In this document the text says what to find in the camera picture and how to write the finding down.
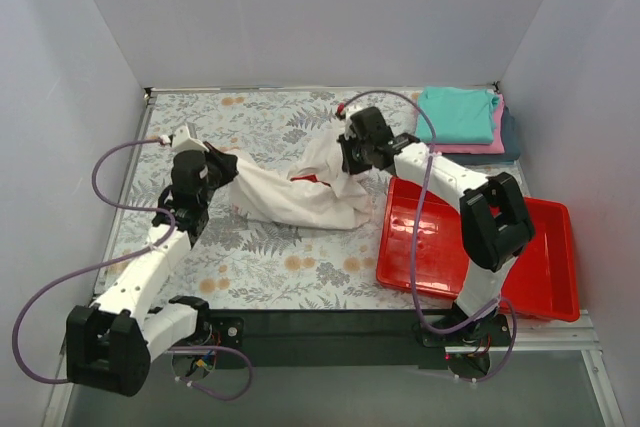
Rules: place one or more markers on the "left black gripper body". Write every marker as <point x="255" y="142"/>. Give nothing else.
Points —
<point x="222" y="165"/>

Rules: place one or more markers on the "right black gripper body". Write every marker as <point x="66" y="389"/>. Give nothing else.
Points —
<point x="349" y="158"/>

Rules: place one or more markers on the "white coca-cola t-shirt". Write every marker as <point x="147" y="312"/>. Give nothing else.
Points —
<point x="314" y="193"/>

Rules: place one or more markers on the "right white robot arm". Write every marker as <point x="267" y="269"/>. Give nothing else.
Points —
<point x="494" y="220"/>

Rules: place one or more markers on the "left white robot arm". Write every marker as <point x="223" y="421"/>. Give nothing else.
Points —
<point x="111" y="344"/>

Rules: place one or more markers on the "floral patterned table mat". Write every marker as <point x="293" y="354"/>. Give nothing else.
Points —
<point x="240" y="264"/>

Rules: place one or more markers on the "folded teal t-shirt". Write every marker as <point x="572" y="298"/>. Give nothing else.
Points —
<point x="432" y="101"/>

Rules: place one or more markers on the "folded pink t-shirt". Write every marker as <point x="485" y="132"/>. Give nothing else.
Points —
<point x="471" y="124"/>

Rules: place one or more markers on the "folded dark blue t-shirt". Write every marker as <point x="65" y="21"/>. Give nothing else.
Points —
<point x="506" y="150"/>

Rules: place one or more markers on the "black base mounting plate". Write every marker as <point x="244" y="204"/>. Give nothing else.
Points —
<point x="346" y="338"/>

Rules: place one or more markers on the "red plastic tray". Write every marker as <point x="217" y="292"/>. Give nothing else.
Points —
<point x="542" y="283"/>

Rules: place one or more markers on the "aluminium frame rail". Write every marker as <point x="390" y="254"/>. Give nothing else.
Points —
<point x="192" y="363"/>

